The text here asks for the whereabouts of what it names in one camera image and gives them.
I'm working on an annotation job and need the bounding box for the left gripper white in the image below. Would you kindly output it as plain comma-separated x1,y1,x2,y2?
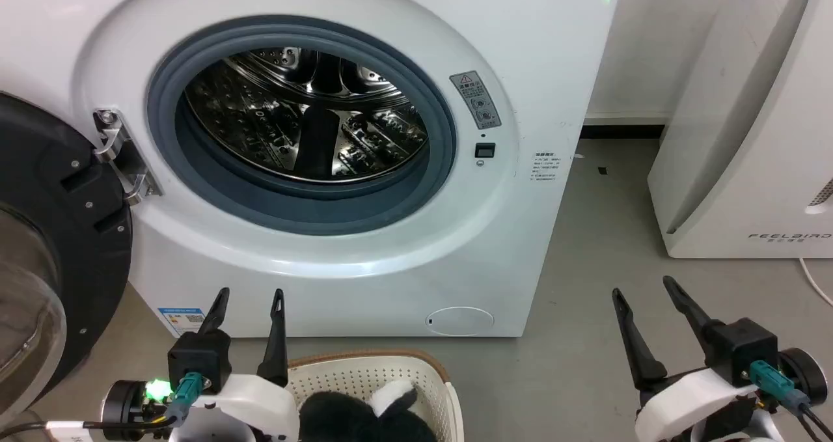
167,288,301,442

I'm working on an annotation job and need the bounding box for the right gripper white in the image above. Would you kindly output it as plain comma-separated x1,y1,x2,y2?
611,275,780,442

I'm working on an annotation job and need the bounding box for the black washing machine door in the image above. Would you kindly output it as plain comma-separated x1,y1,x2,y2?
0,92,135,411

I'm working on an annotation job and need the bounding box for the stainless steel washing machine drum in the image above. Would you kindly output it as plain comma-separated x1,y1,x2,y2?
184,46,431,185

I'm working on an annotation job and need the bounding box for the blue energy label sticker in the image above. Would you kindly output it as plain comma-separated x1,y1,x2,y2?
157,307,206,338

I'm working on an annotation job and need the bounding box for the black and white clothing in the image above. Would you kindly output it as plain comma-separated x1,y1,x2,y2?
297,380,439,442

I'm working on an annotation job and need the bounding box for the white perforated laundry basket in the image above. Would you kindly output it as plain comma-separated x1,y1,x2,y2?
285,349,465,442

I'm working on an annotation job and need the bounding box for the grey rubber door gasket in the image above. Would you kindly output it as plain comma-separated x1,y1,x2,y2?
146,15,458,237

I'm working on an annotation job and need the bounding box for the white front-load washing machine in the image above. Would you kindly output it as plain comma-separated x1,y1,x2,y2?
0,0,620,338

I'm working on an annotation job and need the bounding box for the white air purifier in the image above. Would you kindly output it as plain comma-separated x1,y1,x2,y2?
647,0,833,260

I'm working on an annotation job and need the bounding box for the metal door hinge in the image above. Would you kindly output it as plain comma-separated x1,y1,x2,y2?
93,108,163,207

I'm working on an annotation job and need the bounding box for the oval filter cover panel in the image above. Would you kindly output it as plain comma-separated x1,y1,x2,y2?
426,306,496,337

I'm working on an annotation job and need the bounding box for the small printed text sticker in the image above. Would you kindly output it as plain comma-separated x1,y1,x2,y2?
532,152,562,184

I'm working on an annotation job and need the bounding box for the grey warning sticker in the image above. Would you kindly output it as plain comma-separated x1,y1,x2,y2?
449,71,503,131

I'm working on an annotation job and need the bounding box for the right arm cable teal plug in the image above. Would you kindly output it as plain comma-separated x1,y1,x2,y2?
748,359,833,442

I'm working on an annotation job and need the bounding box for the white power cable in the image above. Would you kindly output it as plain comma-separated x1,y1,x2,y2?
799,257,833,301

